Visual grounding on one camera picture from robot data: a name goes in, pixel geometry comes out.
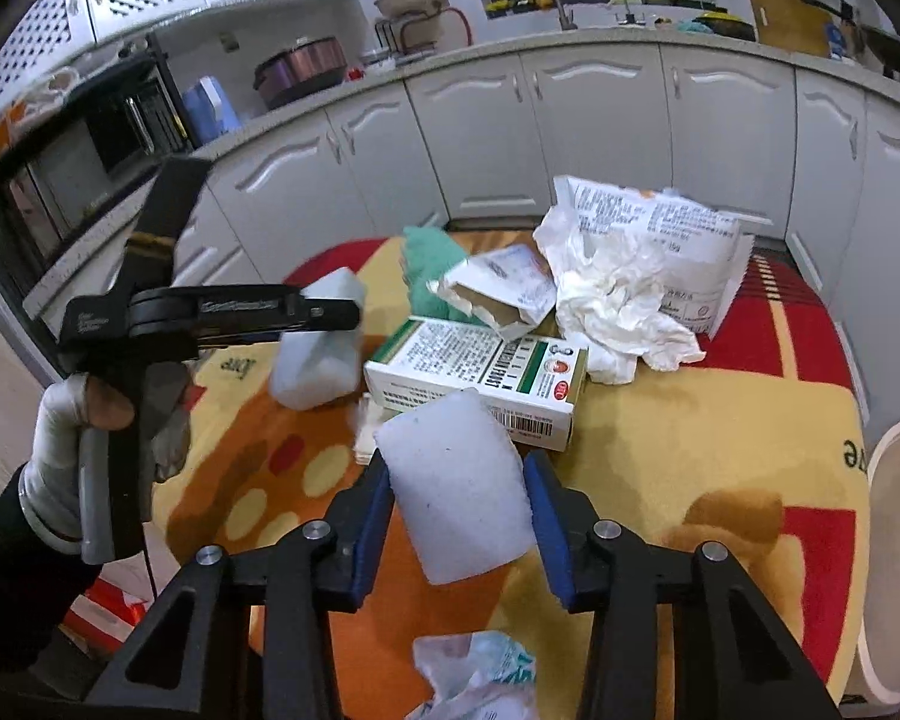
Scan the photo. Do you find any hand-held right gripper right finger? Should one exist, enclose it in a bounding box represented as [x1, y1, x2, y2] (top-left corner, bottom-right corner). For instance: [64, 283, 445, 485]
[523, 450, 845, 720]

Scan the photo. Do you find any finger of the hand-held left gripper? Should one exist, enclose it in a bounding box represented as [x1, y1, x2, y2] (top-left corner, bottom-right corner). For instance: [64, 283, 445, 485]
[130, 283, 366, 340]

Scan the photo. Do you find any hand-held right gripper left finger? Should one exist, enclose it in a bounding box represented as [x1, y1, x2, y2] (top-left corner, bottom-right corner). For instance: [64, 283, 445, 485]
[82, 456, 395, 720]

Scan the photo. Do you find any white foam block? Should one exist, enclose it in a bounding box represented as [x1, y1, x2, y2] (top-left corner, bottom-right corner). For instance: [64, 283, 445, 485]
[268, 271, 367, 413]
[374, 388, 538, 587]

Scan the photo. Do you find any green white medicine box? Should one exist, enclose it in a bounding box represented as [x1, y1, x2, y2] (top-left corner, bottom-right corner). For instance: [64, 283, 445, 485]
[363, 316, 590, 453]

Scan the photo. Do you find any white blue carton box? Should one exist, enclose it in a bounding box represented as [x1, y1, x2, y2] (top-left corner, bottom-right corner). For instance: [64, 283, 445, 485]
[427, 245, 560, 343]

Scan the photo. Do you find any person's left forearm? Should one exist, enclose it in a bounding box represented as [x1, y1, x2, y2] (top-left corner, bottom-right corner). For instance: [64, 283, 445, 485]
[0, 465, 103, 700]

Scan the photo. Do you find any person's left hand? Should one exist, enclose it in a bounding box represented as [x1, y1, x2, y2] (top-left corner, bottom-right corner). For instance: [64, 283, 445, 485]
[18, 362, 194, 541]

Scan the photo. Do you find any crumpled plastic wrapper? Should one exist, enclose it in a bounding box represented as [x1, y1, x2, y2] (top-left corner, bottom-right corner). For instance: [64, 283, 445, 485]
[404, 629, 542, 720]

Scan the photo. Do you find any green cloth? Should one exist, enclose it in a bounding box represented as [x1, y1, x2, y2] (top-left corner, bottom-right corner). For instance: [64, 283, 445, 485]
[400, 224, 489, 328]

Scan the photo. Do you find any red yellow printed blanket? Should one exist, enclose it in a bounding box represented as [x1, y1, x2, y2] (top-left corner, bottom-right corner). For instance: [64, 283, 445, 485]
[148, 235, 872, 707]

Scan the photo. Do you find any blue plastic container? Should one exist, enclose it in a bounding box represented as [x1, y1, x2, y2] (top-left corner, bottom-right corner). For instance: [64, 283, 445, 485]
[181, 76, 242, 146]

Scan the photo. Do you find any crumpled white tissue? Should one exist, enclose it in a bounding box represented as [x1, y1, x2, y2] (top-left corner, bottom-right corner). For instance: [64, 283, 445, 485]
[532, 205, 707, 386]

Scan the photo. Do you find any black microwave oven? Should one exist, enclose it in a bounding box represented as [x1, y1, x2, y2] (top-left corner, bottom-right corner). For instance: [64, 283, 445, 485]
[0, 73, 160, 257]

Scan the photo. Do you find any white printed paper packet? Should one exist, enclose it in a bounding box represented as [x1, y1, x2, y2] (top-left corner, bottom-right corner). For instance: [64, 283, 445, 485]
[553, 174, 773, 339]

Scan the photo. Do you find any row of white cabinet doors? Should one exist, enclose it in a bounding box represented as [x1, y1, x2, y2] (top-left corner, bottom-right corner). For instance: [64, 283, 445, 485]
[22, 41, 900, 451]

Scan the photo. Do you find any wooden cutting board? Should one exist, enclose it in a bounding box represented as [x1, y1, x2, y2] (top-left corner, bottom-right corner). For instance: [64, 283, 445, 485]
[745, 0, 834, 58]

